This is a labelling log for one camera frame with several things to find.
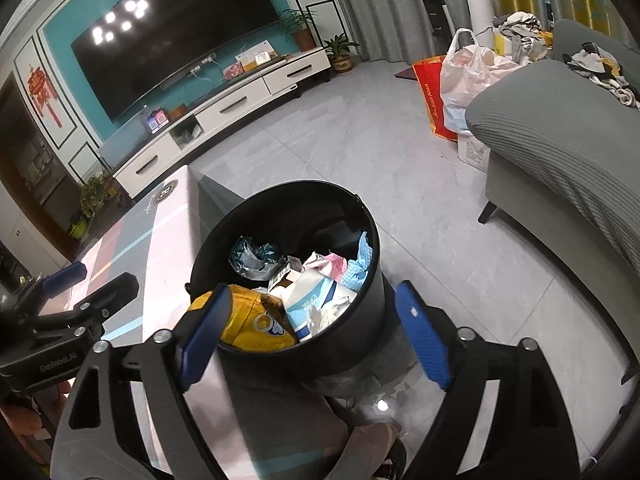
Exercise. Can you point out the small white carton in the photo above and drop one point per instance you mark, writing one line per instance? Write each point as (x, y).
(286, 272)

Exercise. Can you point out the white television cabinet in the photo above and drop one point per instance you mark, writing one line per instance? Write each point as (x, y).
(225, 110)

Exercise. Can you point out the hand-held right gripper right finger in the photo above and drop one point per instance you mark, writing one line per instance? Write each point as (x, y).
(422, 335)

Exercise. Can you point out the blue display box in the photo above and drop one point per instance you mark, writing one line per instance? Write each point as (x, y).
(156, 121)

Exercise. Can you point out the dark wooden cabinet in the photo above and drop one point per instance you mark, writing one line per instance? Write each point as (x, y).
(25, 170)

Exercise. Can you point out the tall potted plant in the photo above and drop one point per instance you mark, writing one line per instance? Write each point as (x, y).
(299, 30)

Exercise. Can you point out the black trash bin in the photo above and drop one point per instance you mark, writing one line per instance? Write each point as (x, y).
(300, 210)

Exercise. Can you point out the grey curtain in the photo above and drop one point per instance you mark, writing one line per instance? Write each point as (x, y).
(390, 0)

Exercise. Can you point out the grey sofa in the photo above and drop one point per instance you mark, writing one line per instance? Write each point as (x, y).
(575, 185)

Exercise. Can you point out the white desk calendar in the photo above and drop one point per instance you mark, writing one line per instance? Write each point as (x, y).
(255, 54)

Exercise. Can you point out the white cardboard box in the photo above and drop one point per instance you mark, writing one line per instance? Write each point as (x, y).
(472, 152)

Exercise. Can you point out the pink plastic bag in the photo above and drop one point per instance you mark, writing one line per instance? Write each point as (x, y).
(334, 265)

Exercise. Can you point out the blue face mask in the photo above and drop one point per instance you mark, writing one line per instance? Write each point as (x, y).
(362, 260)

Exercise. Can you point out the red knot decoration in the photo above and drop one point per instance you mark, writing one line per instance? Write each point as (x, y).
(44, 92)

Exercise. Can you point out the small potted plant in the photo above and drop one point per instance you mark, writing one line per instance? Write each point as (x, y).
(341, 55)

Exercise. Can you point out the dark floor mat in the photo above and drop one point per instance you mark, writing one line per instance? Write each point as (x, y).
(406, 71)

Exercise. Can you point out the pile of clothes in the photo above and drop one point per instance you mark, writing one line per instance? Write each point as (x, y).
(522, 35)

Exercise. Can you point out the group of leafy potted plants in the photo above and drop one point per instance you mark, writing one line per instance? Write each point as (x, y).
(97, 195)

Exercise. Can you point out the orange shopping bag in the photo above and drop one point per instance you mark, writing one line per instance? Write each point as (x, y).
(430, 100)

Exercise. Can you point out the yellow snack bag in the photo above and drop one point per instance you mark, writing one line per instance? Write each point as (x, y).
(250, 320)

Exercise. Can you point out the clothes on sofa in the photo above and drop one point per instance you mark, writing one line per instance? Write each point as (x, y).
(600, 70)

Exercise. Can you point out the large white plastic bag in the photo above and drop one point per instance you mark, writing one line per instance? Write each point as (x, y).
(475, 75)

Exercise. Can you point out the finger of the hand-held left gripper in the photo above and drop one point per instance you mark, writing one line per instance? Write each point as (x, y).
(100, 300)
(65, 277)

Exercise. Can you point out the black television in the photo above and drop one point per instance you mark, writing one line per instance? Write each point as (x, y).
(175, 35)

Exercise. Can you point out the silver foil wrapper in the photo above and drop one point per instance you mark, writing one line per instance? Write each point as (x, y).
(252, 257)

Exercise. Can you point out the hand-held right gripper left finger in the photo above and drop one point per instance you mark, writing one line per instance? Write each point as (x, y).
(205, 335)

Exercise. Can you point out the person's leg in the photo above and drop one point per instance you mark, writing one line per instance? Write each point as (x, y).
(365, 455)

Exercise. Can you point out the blue white packet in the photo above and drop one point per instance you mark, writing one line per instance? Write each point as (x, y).
(312, 305)

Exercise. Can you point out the pink picture box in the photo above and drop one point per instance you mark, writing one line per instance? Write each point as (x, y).
(232, 71)

